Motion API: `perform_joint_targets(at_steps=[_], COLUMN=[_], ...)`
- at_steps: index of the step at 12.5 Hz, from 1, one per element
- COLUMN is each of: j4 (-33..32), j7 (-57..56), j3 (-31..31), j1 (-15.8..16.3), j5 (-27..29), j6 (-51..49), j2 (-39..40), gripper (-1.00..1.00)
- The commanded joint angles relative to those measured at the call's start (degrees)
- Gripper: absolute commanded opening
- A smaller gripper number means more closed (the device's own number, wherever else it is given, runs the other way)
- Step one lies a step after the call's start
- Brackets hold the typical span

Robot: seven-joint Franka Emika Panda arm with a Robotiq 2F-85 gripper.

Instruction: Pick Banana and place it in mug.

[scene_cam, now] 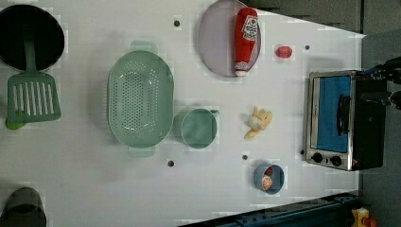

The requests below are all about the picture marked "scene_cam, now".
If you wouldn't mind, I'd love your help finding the peeled toy banana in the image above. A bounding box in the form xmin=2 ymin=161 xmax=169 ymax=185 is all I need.
xmin=244 ymin=107 xmax=272 ymax=139

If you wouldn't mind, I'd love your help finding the green mug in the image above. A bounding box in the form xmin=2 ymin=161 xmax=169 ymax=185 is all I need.
xmin=172 ymin=108 xmax=219 ymax=149

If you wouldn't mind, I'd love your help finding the green oval colander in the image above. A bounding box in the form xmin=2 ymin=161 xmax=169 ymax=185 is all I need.
xmin=107 ymin=41 xmax=174 ymax=158

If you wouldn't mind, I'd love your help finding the grey round plate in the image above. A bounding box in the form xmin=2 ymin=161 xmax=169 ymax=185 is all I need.
xmin=198 ymin=0 xmax=261 ymax=78

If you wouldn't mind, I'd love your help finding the small red toy fruit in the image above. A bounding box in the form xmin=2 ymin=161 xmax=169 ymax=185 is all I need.
xmin=265 ymin=166 xmax=273 ymax=176

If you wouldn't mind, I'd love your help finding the blue bowl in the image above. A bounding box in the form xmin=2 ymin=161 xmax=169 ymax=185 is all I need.
xmin=253 ymin=165 xmax=285 ymax=195

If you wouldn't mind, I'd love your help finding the toy orange slice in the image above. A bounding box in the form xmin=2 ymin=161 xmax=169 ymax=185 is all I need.
xmin=262 ymin=176 xmax=272 ymax=190

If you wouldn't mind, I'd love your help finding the red ketchup bottle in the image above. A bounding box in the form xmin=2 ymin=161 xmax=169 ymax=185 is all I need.
xmin=235 ymin=8 xmax=258 ymax=77

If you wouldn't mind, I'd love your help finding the red toy strawberry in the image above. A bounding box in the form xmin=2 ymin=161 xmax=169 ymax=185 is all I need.
xmin=275 ymin=46 xmax=292 ymax=59

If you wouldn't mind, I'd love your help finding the silver black toaster oven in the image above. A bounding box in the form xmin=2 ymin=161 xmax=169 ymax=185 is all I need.
xmin=305 ymin=70 xmax=387 ymax=171

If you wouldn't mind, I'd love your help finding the green slotted spatula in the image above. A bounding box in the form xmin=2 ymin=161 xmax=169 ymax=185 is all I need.
xmin=6 ymin=25 xmax=61 ymax=130

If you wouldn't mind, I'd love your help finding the yellow red emergency button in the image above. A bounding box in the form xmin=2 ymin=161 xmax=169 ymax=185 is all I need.
xmin=352 ymin=207 xmax=377 ymax=227

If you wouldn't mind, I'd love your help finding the black cylindrical cup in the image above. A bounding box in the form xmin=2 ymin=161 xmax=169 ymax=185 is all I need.
xmin=1 ymin=187 xmax=47 ymax=227

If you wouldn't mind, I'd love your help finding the black round pan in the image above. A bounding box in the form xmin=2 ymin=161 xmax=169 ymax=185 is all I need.
xmin=0 ymin=5 xmax=65 ymax=71

